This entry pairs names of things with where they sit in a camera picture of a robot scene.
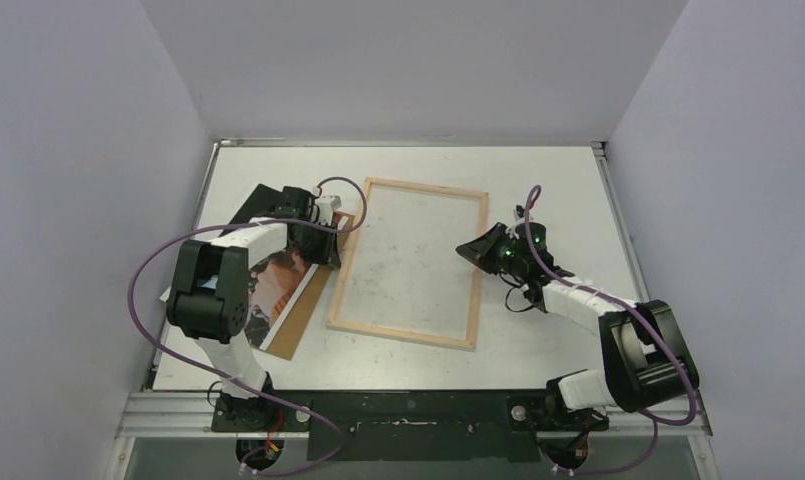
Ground printed colour photo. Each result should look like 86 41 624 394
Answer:
166 184 346 349

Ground clear plastic sheet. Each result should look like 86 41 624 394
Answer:
338 184 484 342

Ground light wooden picture frame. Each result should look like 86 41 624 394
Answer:
326 176 490 352

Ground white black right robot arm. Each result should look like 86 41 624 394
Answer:
455 222 699 429

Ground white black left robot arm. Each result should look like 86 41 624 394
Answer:
166 184 341 431

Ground brown backing board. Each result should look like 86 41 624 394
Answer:
247 246 336 360

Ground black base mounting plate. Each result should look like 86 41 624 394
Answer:
211 389 609 463

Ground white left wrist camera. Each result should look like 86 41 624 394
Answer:
315 195 342 212

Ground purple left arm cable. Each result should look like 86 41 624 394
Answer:
126 176 369 478

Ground aluminium front rail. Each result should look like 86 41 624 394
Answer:
115 391 711 439

